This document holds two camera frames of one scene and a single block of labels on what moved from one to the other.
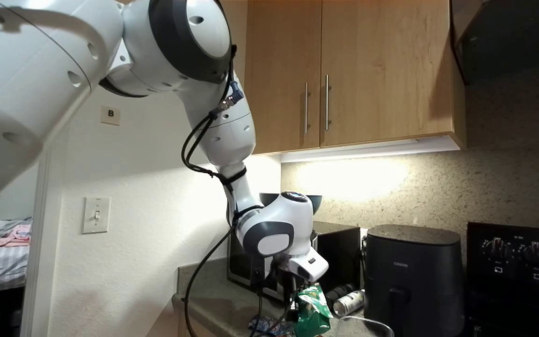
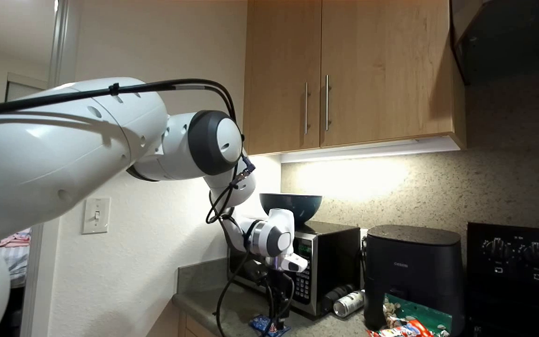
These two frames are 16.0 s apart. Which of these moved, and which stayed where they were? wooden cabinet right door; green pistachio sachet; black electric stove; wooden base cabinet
Moved: green pistachio sachet
Stayed: wooden base cabinet; black electric stove; wooden cabinet right door
